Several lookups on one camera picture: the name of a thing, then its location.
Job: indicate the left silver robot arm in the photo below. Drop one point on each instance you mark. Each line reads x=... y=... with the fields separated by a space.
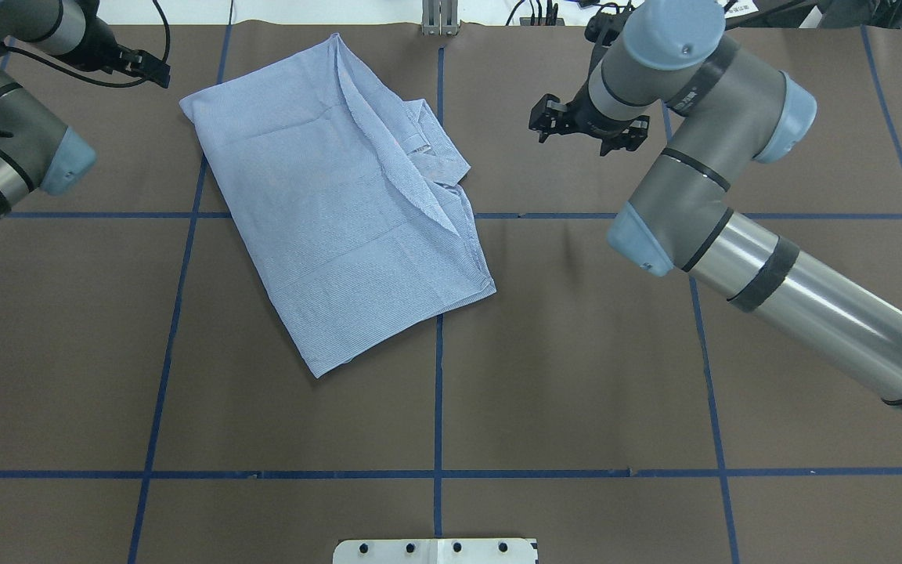
x=38 y=151

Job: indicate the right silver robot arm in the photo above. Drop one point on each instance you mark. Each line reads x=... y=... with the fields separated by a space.
x=735 y=110

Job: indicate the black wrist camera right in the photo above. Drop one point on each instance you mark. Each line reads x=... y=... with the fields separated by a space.
x=607 y=23

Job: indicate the light blue striped shirt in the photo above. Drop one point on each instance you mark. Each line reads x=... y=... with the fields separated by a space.
x=347 y=197

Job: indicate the grey aluminium frame post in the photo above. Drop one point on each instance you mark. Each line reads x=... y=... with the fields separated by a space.
x=440 y=18

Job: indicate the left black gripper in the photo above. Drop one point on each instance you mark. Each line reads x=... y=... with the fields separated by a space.
x=109 y=56

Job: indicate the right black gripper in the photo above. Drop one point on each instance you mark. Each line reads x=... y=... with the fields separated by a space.
x=586 y=124

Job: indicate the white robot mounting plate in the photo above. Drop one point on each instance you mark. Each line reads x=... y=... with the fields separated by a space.
x=438 y=550

